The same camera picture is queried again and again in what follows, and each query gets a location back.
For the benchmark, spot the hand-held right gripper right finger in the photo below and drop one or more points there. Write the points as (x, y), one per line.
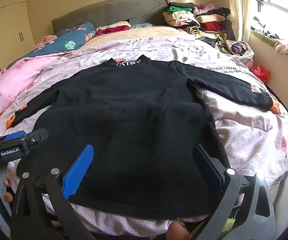
(207, 170)

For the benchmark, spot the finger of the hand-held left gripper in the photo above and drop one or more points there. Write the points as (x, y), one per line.
(38, 135)
(14, 135)

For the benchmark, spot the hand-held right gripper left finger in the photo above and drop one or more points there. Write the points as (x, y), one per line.
(80, 167)

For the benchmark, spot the black sweater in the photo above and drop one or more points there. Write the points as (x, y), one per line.
(134, 120)

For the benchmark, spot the pile of folded clothes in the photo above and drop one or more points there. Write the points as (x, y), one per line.
(196, 17)

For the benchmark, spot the person's right hand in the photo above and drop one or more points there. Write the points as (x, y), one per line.
(177, 231)

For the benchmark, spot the pink blanket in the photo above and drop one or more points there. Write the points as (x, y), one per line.
(16, 80)

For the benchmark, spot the pink printed duvet cover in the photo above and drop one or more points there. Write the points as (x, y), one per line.
(246, 130)

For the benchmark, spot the blue floral quilt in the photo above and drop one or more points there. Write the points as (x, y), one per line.
(66, 42)

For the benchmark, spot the cream wardrobe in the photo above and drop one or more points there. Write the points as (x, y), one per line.
(6, 30)

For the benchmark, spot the red plastic bag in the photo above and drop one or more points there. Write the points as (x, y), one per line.
(260, 73)

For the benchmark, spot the purple and white crumpled garment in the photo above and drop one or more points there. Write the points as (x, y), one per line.
(236, 48)

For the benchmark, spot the red pillow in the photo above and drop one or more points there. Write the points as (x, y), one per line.
(114, 28)

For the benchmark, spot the grey quilted headboard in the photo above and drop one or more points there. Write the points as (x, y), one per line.
(109, 12)

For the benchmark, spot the crumpled patterned cloth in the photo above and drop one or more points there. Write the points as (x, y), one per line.
(283, 46)

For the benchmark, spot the beige blanket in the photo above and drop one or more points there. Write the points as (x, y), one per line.
(146, 33)

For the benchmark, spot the blue patterned pillow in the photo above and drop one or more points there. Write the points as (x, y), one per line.
(142, 25)

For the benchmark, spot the cream curtain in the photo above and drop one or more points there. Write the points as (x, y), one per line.
(238, 10)

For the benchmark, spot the window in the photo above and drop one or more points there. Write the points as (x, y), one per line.
(278, 5)

